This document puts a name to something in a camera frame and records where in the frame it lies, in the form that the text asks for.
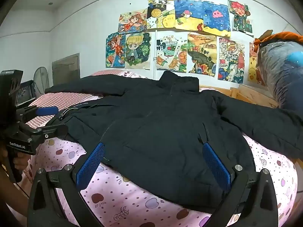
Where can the yellow chick drawing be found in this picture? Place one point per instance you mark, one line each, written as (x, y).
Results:
(253, 68)

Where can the person's left forearm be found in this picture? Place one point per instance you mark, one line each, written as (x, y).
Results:
(10, 198)

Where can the pink fruit print bedsheet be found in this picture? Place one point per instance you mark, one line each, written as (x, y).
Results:
(118, 194)

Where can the orange cloth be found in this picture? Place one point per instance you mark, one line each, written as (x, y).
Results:
(279, 37)

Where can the black plastic crate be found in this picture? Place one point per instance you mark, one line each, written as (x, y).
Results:
(26, 93)

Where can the orange landscape drawing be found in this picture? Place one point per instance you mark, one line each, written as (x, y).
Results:
(202, 53)

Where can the blue pink blob drawing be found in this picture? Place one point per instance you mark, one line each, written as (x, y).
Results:
(216, 17)

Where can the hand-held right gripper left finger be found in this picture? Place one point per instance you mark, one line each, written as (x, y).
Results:
(91, 165)

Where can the person's left hand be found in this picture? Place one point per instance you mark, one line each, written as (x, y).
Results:
(2, 155)

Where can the grey wooden board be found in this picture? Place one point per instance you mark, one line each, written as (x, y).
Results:
(66, 66)

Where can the orange-haired figure blue drawing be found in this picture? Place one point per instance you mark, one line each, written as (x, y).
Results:
(115, 50)

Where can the black padded jacket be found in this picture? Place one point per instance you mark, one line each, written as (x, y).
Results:
(153, 127)

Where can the blond figure drawing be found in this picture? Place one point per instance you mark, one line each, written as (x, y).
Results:
(137, 50)

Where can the teapot and oranges drawing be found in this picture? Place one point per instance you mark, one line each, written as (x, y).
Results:
(171, 53)

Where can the pink checkered blanket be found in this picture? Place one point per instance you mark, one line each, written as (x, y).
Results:
(68, 97)

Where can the red-haired figure drawing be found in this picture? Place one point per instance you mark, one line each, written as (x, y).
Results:
(240, 16)

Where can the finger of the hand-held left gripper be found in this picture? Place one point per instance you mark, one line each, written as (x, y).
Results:
(54, 131)
(47, 111)

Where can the grey standing fan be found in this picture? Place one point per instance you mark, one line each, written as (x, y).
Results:
(42, 79)

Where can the colourful city drawing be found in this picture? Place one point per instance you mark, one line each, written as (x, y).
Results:
(230, 60)

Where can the mermaid figure drawing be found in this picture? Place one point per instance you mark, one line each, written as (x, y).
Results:
(132, 21)

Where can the blue yellow fish drawing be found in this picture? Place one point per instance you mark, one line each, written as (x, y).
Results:
(188, 14)

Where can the black and yellow drawing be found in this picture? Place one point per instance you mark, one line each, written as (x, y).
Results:
(159, 14)

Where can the wooden bed frame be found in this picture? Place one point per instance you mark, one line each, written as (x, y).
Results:
(251, 97)

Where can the plastic bagged quilt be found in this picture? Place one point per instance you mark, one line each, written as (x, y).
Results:
(277, 75)

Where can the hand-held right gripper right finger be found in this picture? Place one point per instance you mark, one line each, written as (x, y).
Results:
(216, 165)

